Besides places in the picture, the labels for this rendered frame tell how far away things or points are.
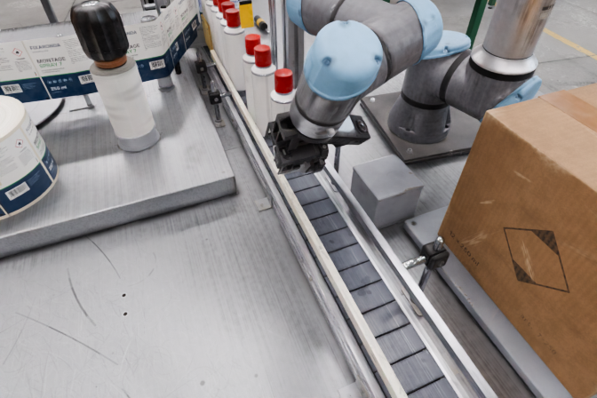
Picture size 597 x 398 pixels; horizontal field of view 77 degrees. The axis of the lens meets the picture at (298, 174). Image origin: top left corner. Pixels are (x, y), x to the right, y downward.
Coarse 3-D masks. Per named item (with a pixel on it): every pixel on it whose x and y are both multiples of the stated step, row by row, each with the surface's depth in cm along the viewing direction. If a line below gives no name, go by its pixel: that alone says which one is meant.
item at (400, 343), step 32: (320, 192) 74; (320, 224) 68; (352, 256) 63; (352, 288) 58; (384, 288) 58; (384, 320) 54; (384, 352) 51; (416, 352) 51; (384, 384) 48; (416, 384) 48; (448, 384) 48
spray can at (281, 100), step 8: (280, 72) 67; (288, 72) 67; (280, 80) 66; (288, 80) 66; (280, 88) 67; (288, 88) 67; (272, 96) 69; (280, 96) 68; (288, 96) 68; (272, 104) 70; (280, 104) 68; (288, 104) 68; (272, 112) 71; (280, 112) 69; (272, 120) 72
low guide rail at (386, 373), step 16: (224, 80) 102; (256, 128) 83; (272, 160) 75; (288, 192) 69; (304, 224) 63; (320, 256) 59; (336, 272) 56; (336, 288) 55; (352, 304) 53; (352, 320) 52; (368, 336) 49; (368, 352) 49; (384, 368) 46; (400, 384) 45
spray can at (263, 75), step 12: (264, 48) 74; (264, 60) 74; (252, 72) 76; (264, 72) 75; (252, 84) 79; (264, 84) 77; (264, 96) 79; (264, 108) 81; (264, 120) 83; (264, 132) 85
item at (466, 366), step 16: (336, 176) 65; (352, 208) 60; (368, 224) 57; (384, 240) 55; (384, 256) 54; (400, 272) 51; (416, 288) 49; (416, 304) 49; (432, 320) 46; (448, 336) 44; (464, 352) 43; (464, 368) 42; (480, 384) 41
